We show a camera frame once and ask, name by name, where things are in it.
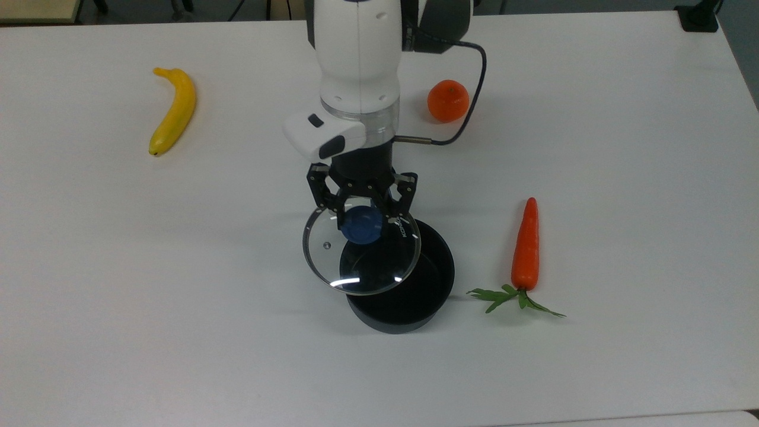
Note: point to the wooden desk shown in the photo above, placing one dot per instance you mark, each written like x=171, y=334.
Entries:
x=35, y=9

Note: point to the orange toy mandarin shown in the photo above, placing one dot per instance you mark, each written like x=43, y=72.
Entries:
x=447, y=101

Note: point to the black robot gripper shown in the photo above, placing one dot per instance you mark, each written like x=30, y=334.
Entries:
x=362, y=163

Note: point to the black stand base plate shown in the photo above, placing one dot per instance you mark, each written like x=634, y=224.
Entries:
x=698, y=16

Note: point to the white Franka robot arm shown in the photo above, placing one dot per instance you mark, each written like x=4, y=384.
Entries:
x=356, y=59

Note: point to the yellow toy banana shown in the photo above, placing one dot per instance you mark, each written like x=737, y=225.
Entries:
x=174, y=112

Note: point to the glass lid with blue knob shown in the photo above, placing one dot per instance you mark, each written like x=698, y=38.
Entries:
x=362, y=225

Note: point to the orange toy carrot green leaves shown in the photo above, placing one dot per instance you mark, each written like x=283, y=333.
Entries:
x=526, y=249

